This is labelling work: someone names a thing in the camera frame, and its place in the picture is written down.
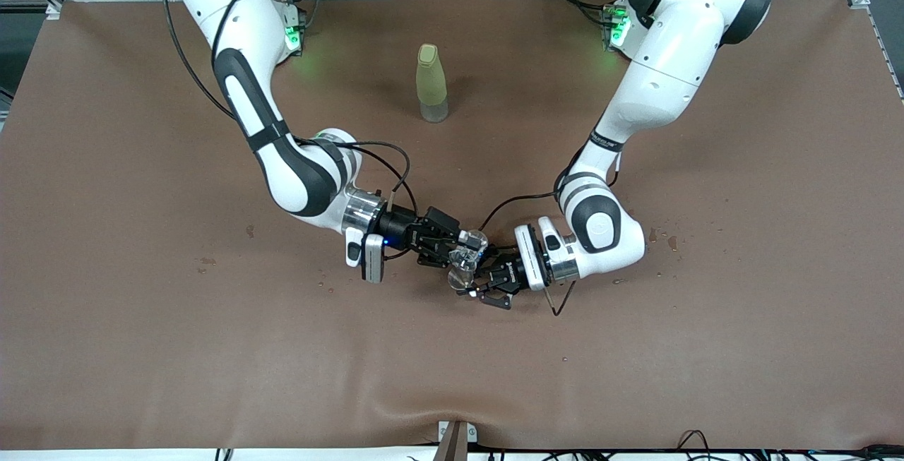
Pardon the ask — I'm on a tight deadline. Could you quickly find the clear glass shaker cup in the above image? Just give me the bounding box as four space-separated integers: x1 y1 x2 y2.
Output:
456 229 490 264

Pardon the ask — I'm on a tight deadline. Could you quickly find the small metal measuring cup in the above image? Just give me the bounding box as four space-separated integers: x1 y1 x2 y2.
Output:
446 253 484 291

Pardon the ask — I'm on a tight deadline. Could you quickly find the brown table cover mat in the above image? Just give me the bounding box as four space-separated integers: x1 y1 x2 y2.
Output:
0 0 904 451

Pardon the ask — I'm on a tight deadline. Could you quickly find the yellow-green frosted bottle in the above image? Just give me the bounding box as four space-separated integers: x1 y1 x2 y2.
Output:
415 43 450 124

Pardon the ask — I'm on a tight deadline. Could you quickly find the black camera cable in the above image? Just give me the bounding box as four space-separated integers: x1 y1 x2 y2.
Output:
479 147 622 318
161 0 419 258

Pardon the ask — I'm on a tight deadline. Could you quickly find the grey metal clamp bracket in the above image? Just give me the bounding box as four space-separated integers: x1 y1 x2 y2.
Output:
436 420 478 461

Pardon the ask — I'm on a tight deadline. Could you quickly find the black cable loop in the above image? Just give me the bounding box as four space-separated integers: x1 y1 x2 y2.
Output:
677 430 713 460

